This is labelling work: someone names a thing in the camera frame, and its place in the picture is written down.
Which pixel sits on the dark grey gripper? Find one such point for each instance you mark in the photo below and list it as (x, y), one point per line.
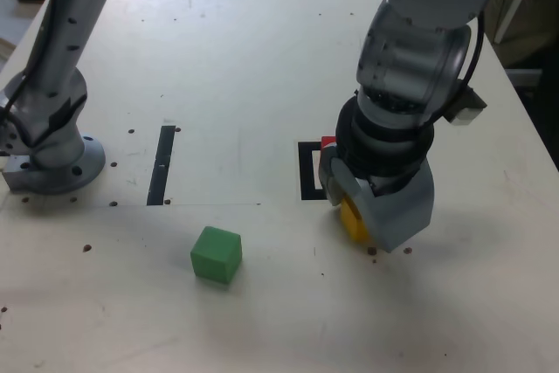
(393, 185)

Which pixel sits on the yellow cube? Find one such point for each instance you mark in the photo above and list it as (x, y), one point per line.
(351, 221)

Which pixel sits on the red cube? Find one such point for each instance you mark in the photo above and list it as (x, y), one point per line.
(326, 143)

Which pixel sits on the green cube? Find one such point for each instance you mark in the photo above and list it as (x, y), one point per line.
(214, 255)

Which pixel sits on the black tape square outline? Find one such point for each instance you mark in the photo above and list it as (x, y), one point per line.
(305, 172)

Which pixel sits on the black tape strip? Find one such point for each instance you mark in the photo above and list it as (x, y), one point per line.
(159, 167)

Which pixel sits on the small grey gripper camera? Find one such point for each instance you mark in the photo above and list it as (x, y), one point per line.
(465, 113)

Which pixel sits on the grey metal rail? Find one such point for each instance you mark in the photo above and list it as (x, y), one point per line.
(524, 77)

